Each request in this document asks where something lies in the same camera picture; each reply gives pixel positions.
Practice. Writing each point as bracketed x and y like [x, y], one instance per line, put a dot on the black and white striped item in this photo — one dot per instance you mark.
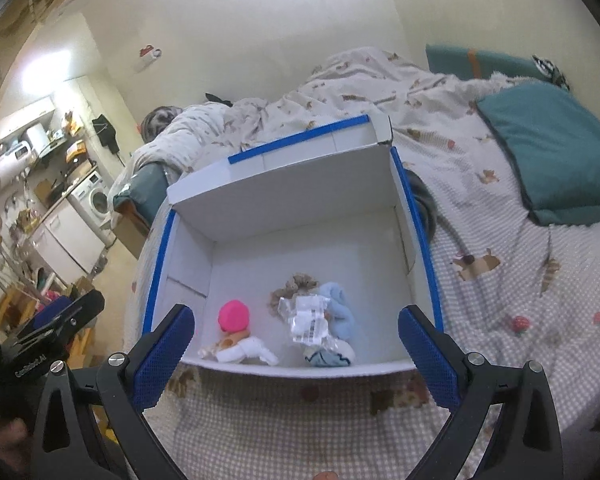
[552, 72]

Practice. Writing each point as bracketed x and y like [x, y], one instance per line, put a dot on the teal pillow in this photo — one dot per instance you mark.
[555, 150]

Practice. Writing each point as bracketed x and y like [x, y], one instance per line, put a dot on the clear plastic packet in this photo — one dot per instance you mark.
[307, 322]

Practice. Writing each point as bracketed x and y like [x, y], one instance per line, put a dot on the teal cushion with orange stripe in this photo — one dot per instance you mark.
[455, 60]

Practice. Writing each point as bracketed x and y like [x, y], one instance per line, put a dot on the white water heater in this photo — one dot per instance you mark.
[10, 165]

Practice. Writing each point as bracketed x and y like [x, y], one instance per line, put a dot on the small doll with pink hat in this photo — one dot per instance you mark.
[234, 316]

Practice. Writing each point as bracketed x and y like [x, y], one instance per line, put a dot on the white washing machine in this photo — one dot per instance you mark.
[92, 200]

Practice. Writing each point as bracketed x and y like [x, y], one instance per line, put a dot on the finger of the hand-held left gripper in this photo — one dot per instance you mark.
[65, 320]

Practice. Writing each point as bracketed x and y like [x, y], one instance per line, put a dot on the white and blue cloth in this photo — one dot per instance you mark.
[327, 355]

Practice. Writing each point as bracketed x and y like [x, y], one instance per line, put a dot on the blue and white cardboard box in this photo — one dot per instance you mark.
[305, 220]

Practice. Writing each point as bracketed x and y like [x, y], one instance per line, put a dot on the black hanging bag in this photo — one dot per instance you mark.
[105, 132]

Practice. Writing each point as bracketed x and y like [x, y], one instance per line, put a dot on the white printed duvet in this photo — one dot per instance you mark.
[340, 90]

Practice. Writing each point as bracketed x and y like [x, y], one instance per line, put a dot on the red wall ornament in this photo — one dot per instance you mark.
[150, 54]

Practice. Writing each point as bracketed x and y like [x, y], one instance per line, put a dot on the person's left hand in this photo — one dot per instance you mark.
[9, 432]

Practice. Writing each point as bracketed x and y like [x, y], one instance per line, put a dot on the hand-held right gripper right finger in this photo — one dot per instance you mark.
[430, 355]

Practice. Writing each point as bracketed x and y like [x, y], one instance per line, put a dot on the dark grey cloth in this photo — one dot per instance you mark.
[425, 205]

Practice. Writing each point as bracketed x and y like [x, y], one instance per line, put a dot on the white cabinet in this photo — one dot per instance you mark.
[67, 240]

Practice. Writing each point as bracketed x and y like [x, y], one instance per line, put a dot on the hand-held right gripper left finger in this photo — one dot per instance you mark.
[165, 355]

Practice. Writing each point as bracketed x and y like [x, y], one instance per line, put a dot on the grey striped pillow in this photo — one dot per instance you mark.
[160, 120]

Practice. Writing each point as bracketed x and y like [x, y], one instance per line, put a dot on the brown fuzzy scrunchie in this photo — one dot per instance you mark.
[292, 285]

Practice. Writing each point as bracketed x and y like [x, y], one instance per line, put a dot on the light blue fluffy sock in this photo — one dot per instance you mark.
[340, 315]

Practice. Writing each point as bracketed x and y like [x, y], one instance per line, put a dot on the teal upholstered bed end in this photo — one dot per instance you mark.
[140, 190]

